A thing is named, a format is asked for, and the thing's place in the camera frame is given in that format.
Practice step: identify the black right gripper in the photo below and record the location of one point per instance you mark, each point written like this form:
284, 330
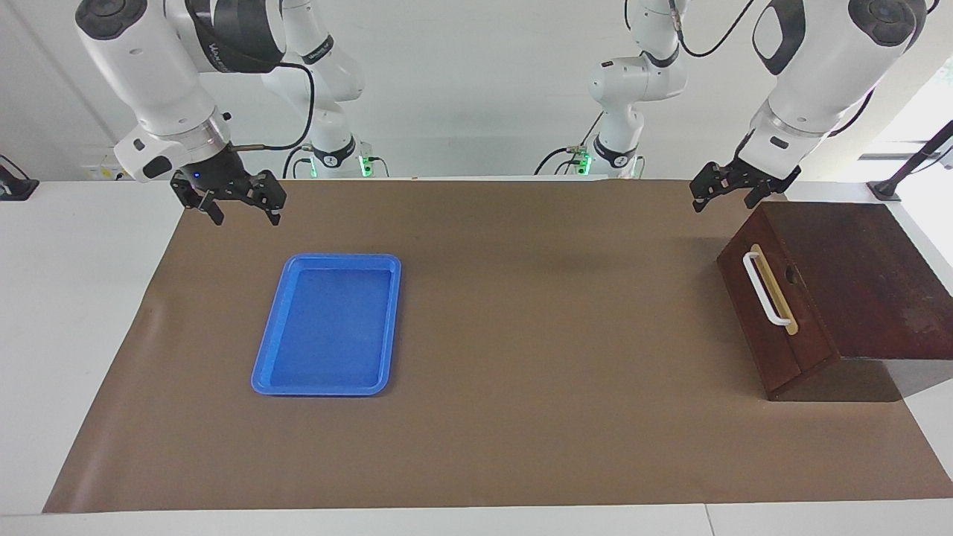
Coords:
223, 179

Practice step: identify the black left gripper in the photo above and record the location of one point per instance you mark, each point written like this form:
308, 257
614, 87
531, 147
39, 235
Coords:
733, 179

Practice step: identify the dark wooden drawer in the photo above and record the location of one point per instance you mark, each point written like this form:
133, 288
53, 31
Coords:
808, 327

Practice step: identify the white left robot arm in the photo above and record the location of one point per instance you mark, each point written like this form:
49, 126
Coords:
819, 74

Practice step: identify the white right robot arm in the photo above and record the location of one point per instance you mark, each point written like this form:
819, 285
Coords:
149, 67

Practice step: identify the dark wooden drawer cabinet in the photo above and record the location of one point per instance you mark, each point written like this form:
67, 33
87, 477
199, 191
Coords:
878, 283

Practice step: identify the blue plastic tray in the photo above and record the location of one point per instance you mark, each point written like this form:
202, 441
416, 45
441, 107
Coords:
331, 327

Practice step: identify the black clamp stand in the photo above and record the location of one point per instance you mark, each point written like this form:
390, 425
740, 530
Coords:
912, 160

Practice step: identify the brown table mat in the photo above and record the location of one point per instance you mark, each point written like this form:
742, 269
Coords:
521, 372

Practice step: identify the white wall socket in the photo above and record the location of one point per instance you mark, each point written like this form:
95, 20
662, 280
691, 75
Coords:
100, 170

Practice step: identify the black table mount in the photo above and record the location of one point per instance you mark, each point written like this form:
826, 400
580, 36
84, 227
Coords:
15, 186

